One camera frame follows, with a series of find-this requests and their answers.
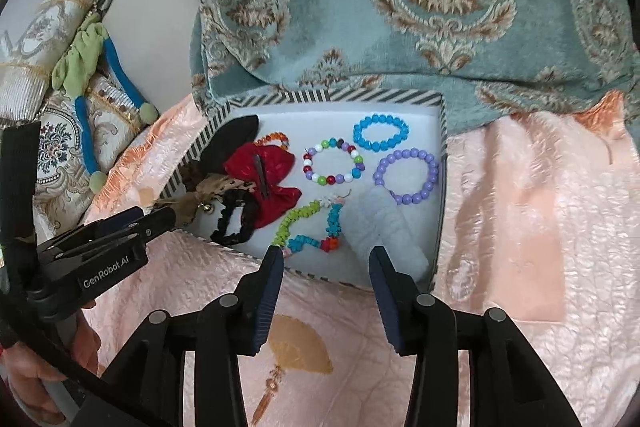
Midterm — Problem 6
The multicolour round bead bracelet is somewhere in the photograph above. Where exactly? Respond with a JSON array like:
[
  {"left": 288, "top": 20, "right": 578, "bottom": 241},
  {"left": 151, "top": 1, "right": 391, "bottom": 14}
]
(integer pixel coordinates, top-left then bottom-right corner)
[{"left": 302, "top": 137, "right": 366, "bottom": 186}]

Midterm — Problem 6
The rainbow orange bead bracelet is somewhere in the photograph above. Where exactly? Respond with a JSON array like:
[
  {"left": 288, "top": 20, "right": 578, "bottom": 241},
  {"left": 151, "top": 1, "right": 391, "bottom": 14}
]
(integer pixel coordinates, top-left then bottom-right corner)
[{"left": 254, "top": 131, "right": 291, "bottom": 154}]

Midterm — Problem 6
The black felt hair bow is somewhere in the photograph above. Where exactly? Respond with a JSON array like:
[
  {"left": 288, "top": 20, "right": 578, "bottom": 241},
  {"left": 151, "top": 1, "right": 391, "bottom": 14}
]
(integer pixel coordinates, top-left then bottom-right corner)
[{"left": 199, "top": 114, "right": 262, "bottom": 174}]

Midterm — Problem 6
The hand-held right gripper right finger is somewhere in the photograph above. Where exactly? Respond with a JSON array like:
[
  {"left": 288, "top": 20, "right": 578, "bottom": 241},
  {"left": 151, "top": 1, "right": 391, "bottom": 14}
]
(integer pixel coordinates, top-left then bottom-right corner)
[{"left": 369, "top": 245, "right": 586, "bottom": 427}]

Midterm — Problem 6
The peach quilted blanket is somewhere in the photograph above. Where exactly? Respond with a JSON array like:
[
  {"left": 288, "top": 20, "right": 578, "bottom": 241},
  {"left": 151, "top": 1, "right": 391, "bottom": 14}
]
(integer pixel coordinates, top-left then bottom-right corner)
[{"left": 82, "top": 89, "right": 640, "bottom": 427}]

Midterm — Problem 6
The black lace scrunchie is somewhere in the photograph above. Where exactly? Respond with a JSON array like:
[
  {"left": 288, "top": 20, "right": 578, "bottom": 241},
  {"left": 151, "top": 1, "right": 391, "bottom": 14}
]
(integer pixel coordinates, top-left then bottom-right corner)
[{"left": 209, "top": 189, "right": 262, "bottom": 246}]

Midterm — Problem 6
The person's left hand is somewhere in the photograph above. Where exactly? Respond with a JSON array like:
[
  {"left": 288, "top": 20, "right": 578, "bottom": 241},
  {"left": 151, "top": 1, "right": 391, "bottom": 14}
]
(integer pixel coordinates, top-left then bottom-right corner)
[{"left": 0, "top": 301, "right": 102, "bottom": 415}]

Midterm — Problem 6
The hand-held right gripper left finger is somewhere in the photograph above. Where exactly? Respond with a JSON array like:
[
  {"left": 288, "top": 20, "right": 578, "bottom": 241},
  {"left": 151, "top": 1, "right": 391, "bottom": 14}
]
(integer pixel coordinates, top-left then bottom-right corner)
[{"left": 97, "top": 245, "right": 286, "bottom": 427}]

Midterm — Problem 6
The blue green plush cord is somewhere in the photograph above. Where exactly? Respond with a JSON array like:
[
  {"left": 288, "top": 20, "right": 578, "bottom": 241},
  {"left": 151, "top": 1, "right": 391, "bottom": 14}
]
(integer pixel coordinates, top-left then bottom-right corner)
[{"left": 51, "top": 14, "right": 160, "bottom": 194}]

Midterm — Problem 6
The teal damask blanket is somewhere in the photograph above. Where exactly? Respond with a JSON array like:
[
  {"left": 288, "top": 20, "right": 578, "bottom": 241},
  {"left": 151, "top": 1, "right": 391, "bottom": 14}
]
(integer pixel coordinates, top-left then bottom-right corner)
[{"left": 47, "top": 0, "right": 640, "bottom": 130}]

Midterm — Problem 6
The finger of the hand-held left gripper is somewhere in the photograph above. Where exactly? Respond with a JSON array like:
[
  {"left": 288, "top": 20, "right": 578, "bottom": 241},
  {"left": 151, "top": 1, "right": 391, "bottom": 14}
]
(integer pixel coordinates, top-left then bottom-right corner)
[{"left": 37, "top": 206, "right": 183, "bottom": 259}]

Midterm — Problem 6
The leopard print hair bow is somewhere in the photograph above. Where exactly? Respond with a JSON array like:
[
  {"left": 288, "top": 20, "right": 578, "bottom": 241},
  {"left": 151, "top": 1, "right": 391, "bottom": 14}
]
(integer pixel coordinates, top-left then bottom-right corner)
[{"left": 150, "top": 161, "right": 252, "bottom": 229}]

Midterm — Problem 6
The black white striped box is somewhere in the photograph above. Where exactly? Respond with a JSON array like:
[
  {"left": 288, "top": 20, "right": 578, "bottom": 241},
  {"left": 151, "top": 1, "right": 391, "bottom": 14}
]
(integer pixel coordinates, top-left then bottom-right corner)
[{"left": 150, "top": 89, "right": 449, "bottom": 292}]

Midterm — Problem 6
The red fabric bow hair clip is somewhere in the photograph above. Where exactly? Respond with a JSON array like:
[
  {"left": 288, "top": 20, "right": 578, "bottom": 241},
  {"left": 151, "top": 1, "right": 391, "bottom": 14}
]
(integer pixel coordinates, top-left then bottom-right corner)
[{"left": 223, "top": 144, "right": 304, "bottom": 229}]

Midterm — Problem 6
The purple bead bracelet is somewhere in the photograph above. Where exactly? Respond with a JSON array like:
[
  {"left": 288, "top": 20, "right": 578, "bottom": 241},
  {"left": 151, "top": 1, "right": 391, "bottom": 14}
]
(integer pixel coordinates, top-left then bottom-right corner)
[{"left": 373, "top": 148, "right": 440, "bottom": 206}]

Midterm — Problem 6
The green blue star bead bracelet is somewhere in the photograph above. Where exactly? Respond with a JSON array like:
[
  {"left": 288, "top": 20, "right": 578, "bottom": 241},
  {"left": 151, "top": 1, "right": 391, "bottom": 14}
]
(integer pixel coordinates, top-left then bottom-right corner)
[{"left": 272, "top": 194, "right": 349, "bottom": 259}]

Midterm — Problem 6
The beige floral cushion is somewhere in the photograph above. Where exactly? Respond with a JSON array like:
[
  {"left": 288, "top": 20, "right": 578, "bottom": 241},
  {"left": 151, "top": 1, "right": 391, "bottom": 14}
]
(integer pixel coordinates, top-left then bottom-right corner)
[{"left": 0, "top": 0, "right": 153, "bottom": 233}]

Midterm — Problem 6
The light blue fluffy scrunchie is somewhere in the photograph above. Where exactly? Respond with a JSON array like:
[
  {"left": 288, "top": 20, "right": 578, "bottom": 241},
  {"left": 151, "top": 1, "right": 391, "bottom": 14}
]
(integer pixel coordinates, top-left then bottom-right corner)
[{"left": 350, "top": 186, "right": 432, "bottom": 279}]

